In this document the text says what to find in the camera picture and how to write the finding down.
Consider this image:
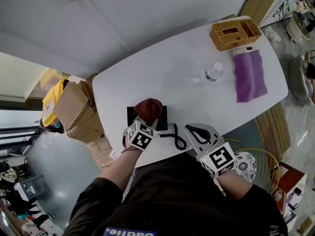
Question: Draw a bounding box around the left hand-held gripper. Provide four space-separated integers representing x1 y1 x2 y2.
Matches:
122 114 159 152

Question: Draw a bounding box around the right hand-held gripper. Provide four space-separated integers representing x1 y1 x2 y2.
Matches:
184 122 236 178

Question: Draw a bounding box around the black device with cable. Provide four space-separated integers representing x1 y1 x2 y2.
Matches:
126 105 168 131

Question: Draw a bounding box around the person's left forearm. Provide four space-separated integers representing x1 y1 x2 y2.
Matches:
99 146 143 201

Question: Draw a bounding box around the person's right forearm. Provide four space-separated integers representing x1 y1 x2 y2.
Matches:
216 170 254 201

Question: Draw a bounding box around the black white floral cushion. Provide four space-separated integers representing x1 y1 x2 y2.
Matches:
232 151 258 183

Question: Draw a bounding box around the flattened cardboard on floor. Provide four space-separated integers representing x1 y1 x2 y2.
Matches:
86 139 116 172

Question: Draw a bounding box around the person's black shirt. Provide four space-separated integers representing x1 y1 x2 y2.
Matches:
63 153 288 236

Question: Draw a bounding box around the clear plastic water bottle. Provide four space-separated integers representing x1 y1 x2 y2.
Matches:
204 62 224 83

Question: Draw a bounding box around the wooden slat board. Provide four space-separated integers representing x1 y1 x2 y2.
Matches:
254 101 292 157

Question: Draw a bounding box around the small open cardboard box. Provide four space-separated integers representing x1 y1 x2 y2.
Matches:
53 80 96 131

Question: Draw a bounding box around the purple towel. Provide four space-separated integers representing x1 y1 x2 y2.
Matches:
232 51 268 104

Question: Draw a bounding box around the red wooden stool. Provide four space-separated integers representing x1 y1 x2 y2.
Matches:
272 161 307 206

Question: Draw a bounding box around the yellow plastic bin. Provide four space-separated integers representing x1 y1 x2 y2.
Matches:
41 79 69 127

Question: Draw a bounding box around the white flat device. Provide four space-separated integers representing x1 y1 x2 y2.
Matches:
232 46 259 57

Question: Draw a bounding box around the woven wicker tissue basket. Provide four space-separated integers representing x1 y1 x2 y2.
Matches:
209 18 262 52

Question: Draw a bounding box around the grey padded seat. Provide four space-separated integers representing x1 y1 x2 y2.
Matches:
288 54 311 100

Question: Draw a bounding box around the white plastic bag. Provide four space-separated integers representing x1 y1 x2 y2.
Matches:
265 28 281 45

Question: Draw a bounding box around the grey storage crate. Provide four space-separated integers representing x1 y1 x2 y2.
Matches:
21 175 49 203

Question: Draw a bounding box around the flat cardboard sheet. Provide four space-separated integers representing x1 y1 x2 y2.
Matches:
242 0 277 26

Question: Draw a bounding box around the white round basket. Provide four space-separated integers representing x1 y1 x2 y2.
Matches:
285 11 312 43

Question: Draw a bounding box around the white black patterned bag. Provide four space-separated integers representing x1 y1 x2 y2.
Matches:
273 1 290 19

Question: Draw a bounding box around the black telephone cord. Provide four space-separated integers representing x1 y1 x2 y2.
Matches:
157 123 188 150

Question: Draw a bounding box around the yellow wire chair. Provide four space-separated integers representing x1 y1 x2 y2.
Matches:
222 138 281 194

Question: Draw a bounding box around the dark window frame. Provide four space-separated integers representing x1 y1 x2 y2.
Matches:
0 94 45 157

